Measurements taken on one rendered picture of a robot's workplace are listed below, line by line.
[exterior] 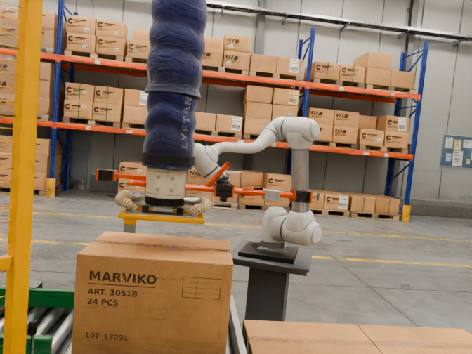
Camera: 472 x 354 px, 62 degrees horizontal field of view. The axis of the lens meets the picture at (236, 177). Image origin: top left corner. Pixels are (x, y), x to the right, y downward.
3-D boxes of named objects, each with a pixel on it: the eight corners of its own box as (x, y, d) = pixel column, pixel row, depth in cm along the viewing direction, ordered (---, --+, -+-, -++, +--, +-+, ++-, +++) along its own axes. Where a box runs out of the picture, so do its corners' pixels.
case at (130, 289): (70, 355, 152) (76, 253, 149) (100, 311, 192) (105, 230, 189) (225, 362, 156) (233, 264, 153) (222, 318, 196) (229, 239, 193)
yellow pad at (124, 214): (117, 218, 154) (118, 206, 154) (121, 213, 164) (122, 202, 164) (204, 224, 159) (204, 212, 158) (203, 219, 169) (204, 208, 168)
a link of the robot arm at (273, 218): (270, 236, 263) (273, 204, 261) (293, 242, 250) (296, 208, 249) (255, 239, 251) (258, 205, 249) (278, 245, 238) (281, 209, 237)
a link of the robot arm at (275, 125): (258, 126, 232) (277, 126, 223) (275, 111, 242) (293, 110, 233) (265, 144, 239) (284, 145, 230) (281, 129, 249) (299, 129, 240)
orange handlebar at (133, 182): (100, 185, 164) (101, 176, 163) (114, 178, 193) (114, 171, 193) (315, 201, 175) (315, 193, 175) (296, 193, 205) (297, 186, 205)
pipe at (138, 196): (119, 208, 156) (119, 194, 156) (128, 199, 181) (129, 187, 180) (204, 214, 160) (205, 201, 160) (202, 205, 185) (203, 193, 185)
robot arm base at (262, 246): (253, 244, 263) (254, 235, 262) (286, 247, 259) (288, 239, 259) (250, 250, 245) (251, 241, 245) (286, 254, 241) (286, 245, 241)
